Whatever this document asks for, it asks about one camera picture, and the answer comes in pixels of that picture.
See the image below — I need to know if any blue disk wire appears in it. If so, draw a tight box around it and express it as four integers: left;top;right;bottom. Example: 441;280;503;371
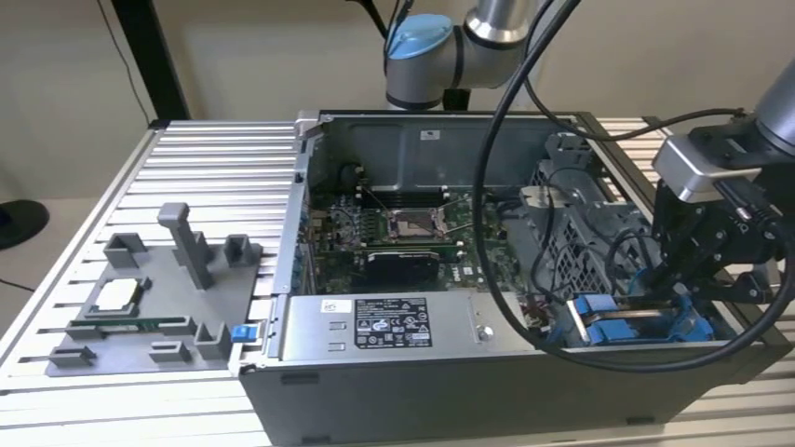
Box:
625;268;654;299

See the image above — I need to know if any silver CPU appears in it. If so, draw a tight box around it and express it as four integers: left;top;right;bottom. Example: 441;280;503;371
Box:
90;278;150;312

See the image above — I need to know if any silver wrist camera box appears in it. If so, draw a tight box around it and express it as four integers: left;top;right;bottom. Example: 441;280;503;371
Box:
651;137;767;205

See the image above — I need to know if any black graphics card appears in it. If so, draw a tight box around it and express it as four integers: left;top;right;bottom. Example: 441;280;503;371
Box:
362;249;442;284

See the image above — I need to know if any black metal post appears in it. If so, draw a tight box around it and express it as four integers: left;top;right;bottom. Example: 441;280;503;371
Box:
108;0;191;123

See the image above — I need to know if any green motherboard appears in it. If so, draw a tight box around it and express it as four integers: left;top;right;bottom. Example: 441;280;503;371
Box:
307;183;535;297

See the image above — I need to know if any red and yellow wire bundle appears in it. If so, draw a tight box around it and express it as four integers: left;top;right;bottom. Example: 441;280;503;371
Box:
519;301;555;332

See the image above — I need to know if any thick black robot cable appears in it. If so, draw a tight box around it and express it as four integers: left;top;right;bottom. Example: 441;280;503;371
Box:
521;0;757;143
475;0;795;369

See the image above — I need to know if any CPU socket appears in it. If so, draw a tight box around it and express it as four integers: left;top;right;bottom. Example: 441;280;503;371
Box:
385;207;441;243

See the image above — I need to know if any black disk wire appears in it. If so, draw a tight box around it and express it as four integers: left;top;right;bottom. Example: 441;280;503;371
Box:
602;231;661;302

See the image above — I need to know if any black case fan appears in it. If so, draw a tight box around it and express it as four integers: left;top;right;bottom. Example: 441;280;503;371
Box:
335;160;370;193

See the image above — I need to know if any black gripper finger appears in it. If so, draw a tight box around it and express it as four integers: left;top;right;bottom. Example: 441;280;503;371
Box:
695;264;779;306
641;232;715;292

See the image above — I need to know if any black cable bundle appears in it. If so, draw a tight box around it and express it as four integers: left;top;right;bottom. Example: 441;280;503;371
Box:
353;0;417;50

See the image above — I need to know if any silver power supply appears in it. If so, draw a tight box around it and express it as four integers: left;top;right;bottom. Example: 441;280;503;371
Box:
282;292;551;367

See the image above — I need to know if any black round stand foot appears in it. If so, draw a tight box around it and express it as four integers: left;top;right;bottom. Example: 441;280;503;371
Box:
0;198;51;251

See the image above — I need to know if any black RAM slots row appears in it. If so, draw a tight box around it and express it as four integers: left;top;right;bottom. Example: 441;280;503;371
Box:
359;184;450;209
365;238;450;250

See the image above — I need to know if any green RAM stick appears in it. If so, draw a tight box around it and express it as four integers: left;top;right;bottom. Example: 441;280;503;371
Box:
71;316;190;333

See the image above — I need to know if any socket cover metal frame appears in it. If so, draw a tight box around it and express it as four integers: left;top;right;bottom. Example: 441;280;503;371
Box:
434;200;475;237

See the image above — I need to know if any grey PC case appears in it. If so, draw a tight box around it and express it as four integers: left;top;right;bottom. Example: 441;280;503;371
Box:
238;109;794;447

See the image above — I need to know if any grey parts rack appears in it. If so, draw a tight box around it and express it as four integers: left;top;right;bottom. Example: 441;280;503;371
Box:
46;202;266;378

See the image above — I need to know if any grey metal disk bay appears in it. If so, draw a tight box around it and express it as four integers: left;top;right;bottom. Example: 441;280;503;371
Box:
518;132;659;304

